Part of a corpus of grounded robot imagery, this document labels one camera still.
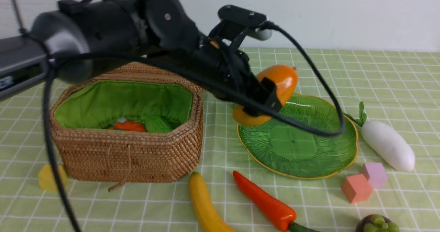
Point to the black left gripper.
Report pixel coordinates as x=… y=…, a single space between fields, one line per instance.
x=229 y=77

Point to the orange mango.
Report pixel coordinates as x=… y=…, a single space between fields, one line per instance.
x=286 y=79

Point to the green cucumber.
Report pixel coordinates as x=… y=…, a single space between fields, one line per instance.
x=156 y=124

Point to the white radish with leaves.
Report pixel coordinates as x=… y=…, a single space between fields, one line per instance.
x=385 y=141

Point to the yellow banana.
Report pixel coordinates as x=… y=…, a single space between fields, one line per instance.
x=203 y=208

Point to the orange tomato with leaves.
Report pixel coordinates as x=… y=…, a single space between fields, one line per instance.
x=124 y=124

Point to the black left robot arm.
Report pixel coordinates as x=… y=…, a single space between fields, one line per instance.
x=82 y=40

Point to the green glass plate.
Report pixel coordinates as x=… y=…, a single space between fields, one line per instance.
x=294 y=153

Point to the red chili pepper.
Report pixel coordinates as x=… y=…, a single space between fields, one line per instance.
x=282 y=216

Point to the orange foam cube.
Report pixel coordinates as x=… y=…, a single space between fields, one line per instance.
x=356 y=188

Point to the pink foam cube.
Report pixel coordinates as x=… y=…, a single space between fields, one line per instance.
x=376 y=174

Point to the wicker basket lid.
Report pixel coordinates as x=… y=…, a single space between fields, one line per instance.
x=136 y=68

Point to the woven wicker basket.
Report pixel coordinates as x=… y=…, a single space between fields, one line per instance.
x=90 y=152

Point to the green checkered tablecloth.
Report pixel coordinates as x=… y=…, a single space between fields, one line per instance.
x=398 y=88

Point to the purple mangosteen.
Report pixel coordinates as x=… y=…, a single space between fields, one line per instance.
x=376 y=223

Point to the yellow foam cube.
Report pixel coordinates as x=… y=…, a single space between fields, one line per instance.
x=46 y=179

